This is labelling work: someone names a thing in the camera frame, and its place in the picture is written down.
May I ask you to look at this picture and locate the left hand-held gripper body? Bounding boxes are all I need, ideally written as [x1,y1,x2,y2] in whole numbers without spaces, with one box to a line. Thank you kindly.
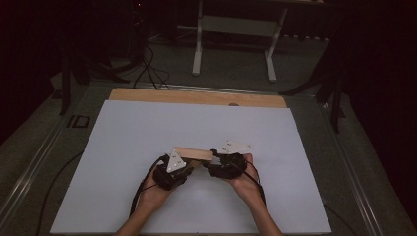
[151,147,195,192]

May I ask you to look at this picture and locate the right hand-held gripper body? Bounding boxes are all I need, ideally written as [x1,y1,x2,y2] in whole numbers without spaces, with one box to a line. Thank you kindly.
[208,139,253,180]

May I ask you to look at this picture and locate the small wooden box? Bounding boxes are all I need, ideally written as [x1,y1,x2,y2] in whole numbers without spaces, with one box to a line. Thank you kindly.
[172,146,215,172]

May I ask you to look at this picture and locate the person's right hand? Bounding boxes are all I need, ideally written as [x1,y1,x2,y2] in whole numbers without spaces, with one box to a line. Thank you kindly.
[227,152,266,208]

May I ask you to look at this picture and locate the person's left hand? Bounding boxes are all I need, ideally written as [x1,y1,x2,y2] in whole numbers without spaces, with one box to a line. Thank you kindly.
[135,162,175,214]

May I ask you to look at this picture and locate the white table sheet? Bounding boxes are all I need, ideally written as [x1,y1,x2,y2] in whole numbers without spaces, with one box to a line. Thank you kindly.
[49,99,332,235]

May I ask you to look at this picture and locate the metal floor strip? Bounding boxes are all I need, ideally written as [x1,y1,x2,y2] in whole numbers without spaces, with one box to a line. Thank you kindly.
[88,80,290,96]

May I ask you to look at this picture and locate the black tripod stand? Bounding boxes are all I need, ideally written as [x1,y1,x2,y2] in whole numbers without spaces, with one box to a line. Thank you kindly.
[278,62,348,135]

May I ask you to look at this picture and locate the black stand with slanted legs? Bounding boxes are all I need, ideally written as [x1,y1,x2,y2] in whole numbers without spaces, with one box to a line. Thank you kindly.
[58,48,132,116]

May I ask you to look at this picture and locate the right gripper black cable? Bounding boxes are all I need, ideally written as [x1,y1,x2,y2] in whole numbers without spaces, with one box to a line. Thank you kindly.
[241,159,268,208]

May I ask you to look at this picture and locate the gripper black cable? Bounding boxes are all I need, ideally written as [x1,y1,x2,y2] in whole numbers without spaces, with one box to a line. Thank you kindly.
[129,154,167,218]
[241,159,268,208]

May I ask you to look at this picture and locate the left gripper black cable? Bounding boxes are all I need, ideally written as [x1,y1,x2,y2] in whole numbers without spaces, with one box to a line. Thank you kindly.
[129,154,167,218]

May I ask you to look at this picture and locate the tangled black floor cables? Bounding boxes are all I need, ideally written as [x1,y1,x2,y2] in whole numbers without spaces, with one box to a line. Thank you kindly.
[132,42,172,91]

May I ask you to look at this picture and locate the black rectangular floor bracket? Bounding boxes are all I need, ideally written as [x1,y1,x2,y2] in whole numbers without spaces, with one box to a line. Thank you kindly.
[66,114,91,129]

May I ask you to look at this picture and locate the black floor cable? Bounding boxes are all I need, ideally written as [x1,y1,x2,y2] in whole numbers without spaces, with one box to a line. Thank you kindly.
[324,204,359,236]
[34,149,85,236]

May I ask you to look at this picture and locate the metal floor rail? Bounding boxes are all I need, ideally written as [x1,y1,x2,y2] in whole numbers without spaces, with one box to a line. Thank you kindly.
[318,101,386,236]
[0,109,68,225]

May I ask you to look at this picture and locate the white metal table frame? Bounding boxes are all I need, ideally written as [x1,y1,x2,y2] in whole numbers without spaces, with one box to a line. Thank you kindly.
[191,0,290,84]

